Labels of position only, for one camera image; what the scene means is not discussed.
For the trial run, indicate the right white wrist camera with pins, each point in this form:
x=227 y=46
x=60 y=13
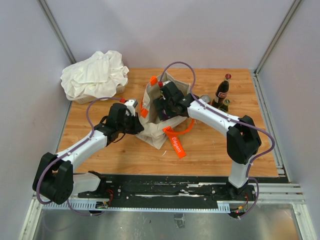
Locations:
x=163 y=83

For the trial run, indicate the canvas bag orange handles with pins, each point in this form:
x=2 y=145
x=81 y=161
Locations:
x=155 y=131

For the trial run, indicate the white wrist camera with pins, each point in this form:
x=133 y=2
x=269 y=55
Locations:
x=163 y=83
x=128 y=107

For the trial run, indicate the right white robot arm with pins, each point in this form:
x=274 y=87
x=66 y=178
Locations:
x=242 y=138

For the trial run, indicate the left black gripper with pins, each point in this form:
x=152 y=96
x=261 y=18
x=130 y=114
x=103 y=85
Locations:
x=137 y=126

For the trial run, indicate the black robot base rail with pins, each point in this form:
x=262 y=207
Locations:
x=169 y=192

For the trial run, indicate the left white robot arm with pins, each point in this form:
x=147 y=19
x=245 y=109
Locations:
x=56 y=179

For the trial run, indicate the crumpled white cloth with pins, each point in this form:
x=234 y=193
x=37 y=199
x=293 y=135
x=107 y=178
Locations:
x=97 y=76

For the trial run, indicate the left aluminium frame post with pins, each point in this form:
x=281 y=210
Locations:
x=56 y=30

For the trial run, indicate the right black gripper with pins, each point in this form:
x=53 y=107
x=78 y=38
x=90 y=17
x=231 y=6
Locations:
x=161 y=103

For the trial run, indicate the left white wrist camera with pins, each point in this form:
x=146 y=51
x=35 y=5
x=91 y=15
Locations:
x=128 y=107

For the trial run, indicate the cola glass bottle red cap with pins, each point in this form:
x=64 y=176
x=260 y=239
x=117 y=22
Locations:
x=221 y=92

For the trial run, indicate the red cola can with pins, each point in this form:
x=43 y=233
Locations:
x=206 y=99

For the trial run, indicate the green glass bottle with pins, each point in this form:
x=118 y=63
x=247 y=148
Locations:
x=225 y=105

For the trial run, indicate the right aluminium frame post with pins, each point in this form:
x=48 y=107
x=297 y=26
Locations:
x=293 y=9

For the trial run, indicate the purple soda can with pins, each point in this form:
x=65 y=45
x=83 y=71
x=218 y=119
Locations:
x=165 y=116

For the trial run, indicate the aluminium frame post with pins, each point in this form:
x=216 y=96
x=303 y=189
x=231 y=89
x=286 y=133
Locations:
x=56 y=30
x=293 y=9

